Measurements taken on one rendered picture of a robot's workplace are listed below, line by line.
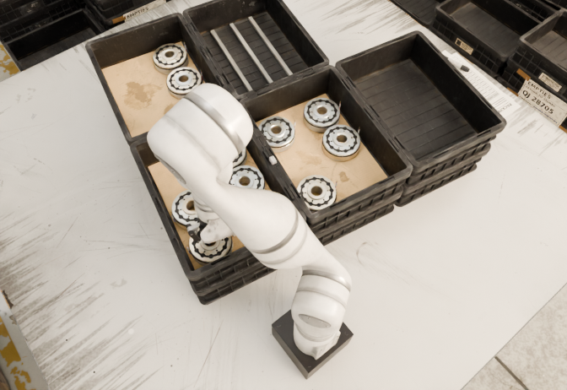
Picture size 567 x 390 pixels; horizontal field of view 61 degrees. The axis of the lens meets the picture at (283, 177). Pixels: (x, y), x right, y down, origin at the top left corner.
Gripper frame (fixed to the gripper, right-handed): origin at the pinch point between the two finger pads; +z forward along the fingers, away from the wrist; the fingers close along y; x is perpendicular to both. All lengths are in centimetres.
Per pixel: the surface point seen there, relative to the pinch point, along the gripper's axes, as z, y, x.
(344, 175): 4.1, -36.5, -5.8
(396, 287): 16.9, -38.7, 23.9
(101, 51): -2, 14, -69
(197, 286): 4.2, 8.8, 8.5
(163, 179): 4.5, 8.6, -22.9
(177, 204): 1.6, 7.1, -12.6
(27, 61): 62, 52, -146
